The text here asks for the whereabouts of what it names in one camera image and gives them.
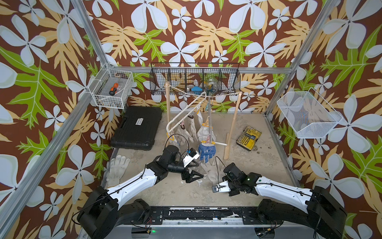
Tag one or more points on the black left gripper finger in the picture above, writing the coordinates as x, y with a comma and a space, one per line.
194, 176
193, 163

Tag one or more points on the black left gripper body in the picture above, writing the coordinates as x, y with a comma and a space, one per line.
184, 175

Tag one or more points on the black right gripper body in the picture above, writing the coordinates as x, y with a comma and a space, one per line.
234, 185

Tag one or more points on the beige cotton glove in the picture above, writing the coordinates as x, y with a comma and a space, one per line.
188, 130

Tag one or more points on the white yellow cuff glove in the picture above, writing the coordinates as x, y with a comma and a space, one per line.
214, 171
205, 133

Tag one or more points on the blue dotted yellow cuff glove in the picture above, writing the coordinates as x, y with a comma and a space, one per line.
172, 140

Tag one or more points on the white clip hanger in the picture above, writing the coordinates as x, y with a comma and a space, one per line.
193, 106

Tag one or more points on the wooden drying rack frame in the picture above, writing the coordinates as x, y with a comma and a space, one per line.
228, 137

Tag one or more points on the white glove behind left arm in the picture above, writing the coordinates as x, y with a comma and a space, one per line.
117, 168

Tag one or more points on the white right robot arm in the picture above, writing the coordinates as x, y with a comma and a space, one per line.
315, 208

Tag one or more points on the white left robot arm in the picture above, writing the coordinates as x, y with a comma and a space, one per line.
108, 208

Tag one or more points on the yellow screwdriver bit set case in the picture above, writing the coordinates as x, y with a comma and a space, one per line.
248, 138

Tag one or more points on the black plastic tool case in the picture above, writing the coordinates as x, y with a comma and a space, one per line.
138, 128

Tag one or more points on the blue object in basket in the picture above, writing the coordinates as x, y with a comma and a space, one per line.
196, 90

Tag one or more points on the clear glass jar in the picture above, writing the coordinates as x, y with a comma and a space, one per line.
211, 86

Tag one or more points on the white mesh basket right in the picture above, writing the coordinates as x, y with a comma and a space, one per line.
308, 113

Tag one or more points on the orange black screwdriver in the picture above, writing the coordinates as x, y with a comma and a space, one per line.
113, 89

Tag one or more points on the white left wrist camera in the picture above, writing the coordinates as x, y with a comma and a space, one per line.
191, 155

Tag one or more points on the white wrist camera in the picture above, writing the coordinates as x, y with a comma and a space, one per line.
221, 187
191, 155

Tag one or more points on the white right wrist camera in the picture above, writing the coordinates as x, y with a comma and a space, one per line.
221, 187

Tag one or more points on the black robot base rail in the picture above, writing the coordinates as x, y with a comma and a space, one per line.
156, 215

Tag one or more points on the black wire basket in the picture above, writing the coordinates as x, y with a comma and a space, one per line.
184, 76

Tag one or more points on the white wire basket left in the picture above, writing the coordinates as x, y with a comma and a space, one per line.
102, 83

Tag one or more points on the aluminium frame post left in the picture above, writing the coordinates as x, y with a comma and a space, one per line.
53, 138

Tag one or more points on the aluminium frame post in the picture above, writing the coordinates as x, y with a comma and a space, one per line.
311, 36
53, 138

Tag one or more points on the aluminium frame post right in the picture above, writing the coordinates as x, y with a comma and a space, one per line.
311, 36

